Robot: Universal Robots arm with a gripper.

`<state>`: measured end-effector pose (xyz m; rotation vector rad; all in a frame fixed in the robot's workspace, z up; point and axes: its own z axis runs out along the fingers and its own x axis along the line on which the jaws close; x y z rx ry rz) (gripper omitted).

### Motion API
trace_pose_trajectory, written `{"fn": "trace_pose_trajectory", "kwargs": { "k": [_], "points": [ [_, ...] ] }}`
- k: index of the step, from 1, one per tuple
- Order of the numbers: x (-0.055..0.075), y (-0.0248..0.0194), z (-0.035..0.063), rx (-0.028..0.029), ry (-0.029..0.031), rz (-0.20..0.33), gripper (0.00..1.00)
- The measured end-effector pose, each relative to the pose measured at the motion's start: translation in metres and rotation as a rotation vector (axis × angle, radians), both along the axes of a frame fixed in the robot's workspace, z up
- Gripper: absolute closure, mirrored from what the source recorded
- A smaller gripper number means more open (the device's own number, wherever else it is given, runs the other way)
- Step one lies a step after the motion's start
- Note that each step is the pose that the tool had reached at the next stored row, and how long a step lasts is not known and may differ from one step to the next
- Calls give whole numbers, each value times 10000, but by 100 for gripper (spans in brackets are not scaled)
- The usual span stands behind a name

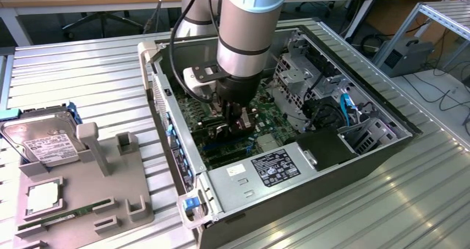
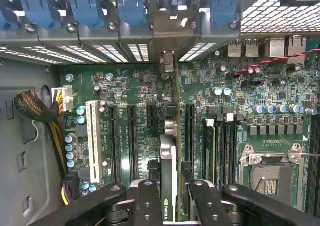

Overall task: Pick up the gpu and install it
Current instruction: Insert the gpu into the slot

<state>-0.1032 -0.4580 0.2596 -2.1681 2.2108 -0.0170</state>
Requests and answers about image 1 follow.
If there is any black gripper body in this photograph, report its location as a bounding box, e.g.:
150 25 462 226
215 77 263 106

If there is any black office chair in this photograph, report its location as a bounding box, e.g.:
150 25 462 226
60 10 144 40

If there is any black power wire bundle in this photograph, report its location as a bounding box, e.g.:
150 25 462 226
302 97 350 131

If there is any coiled black cable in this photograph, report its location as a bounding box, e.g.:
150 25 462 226
361 33 383 53

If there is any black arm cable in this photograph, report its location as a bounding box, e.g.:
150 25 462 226
169 0 217 104

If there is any blue disk wire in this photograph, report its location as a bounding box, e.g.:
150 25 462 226
339 93 355 127

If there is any metal disk bay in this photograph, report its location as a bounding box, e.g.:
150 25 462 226
337 116 411 156

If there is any grey printed parts rack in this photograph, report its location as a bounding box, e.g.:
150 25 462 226
12 122 154 249

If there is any blue case latch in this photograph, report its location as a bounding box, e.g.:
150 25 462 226
182 197 199 212

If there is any blue card retainer strip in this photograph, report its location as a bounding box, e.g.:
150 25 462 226
165 122 194 185

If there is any black chair base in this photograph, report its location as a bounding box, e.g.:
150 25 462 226
281 0 335 17

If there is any hard disk with blue caddy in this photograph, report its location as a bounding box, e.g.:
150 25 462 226
0 102 84 169

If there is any perforated metal drive cage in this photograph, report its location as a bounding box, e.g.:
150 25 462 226
273 52 350 130

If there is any open black PC case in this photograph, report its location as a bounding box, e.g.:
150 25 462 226
137 24 423 249

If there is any loose green RAM stick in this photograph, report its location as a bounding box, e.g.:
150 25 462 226
17 198 113 230

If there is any black expansion slot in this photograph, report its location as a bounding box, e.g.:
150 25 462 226
203 147 251 162

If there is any aluminium profile frame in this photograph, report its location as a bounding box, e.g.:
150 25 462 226
370 0 470 68

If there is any hanging cable with connector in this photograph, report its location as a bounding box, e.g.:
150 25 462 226
145 0 168 31

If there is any grey box with handle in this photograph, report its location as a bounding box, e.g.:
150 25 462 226
373 38 436 78

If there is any silver chipset heatsink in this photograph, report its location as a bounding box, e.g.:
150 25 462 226
255 134 282 152

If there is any green motherboard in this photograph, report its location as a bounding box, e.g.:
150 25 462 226
172 77 298 170

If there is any black slanted pole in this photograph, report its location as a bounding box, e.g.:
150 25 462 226
345 0 389 40

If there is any black floor cable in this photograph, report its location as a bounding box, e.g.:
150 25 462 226
402 67 470 117

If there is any grey power supply unit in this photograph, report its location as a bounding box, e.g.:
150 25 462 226
203 143 318 214

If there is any silver CPU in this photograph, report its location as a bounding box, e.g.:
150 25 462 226
25 182 61 214

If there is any black plastic air shroud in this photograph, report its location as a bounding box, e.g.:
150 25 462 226
295 129 359 172

